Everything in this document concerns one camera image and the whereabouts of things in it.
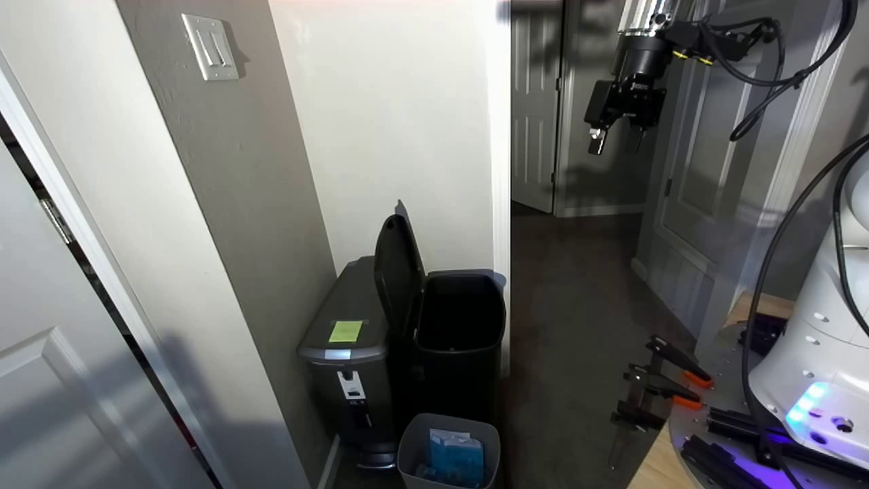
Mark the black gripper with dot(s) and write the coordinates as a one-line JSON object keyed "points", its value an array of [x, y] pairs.
{"points": [[616, 99]]}

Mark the black bin lid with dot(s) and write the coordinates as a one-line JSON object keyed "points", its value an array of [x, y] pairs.
{"points": [[396, 274]]}

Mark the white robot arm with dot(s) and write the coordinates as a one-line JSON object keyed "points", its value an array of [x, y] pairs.
{"points": [[814, 377]]}

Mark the black bin body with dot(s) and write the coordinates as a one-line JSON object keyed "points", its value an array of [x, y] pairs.
{"points": [[457, 343]]}

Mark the hallway white door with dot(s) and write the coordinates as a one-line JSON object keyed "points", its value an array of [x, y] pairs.
{"points": [[535, 50]]}

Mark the black orange clamp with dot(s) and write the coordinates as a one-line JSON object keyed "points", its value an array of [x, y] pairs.
{"points": [[680, 360], [664, 387]]}

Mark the green sticky note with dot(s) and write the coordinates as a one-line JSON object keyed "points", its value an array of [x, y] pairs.
{"points": [[346, 331]]}

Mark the dark grey step trash can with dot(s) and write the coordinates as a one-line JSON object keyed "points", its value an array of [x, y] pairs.
{"points": [[351, 381]]}

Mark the small grey wastebasket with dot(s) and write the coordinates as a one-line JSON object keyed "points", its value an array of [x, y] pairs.
{"points": [[444, 451]]}

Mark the white panel door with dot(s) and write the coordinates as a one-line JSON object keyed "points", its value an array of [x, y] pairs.
{"points": [[78, 406]]}

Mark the white light switch plate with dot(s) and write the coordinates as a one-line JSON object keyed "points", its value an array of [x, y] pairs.
{"points": [[210, 47]]}

